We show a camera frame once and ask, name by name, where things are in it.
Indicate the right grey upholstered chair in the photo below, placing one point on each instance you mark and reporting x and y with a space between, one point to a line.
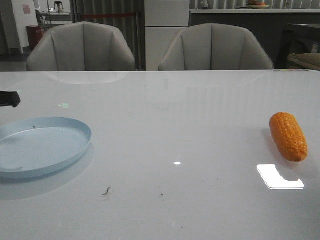
215 47

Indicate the long dark counter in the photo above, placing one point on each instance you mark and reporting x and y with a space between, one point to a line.
266 24

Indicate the red bin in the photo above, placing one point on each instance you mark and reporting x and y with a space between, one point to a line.
34 34

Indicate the dark side table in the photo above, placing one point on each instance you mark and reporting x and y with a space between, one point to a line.
297 39

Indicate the orange corn cob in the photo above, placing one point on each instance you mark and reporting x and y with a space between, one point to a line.
288 137

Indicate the tan cushion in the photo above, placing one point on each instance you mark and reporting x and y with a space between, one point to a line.
309 61

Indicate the light blue round plate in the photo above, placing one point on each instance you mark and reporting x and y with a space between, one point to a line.
36 147

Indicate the white cabinet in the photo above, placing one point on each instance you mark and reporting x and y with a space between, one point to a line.
163 18

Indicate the red barrier belt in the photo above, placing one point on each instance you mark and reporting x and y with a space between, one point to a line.
106 16

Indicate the grey upholstered chair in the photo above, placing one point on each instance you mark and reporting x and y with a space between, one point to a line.
79 47
215 47

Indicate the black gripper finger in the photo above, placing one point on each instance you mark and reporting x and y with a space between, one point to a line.
9 98

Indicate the bowl of fruit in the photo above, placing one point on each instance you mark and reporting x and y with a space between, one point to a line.
257 5

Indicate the left grey upholstered chair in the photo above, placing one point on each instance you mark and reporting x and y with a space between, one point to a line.
79 47

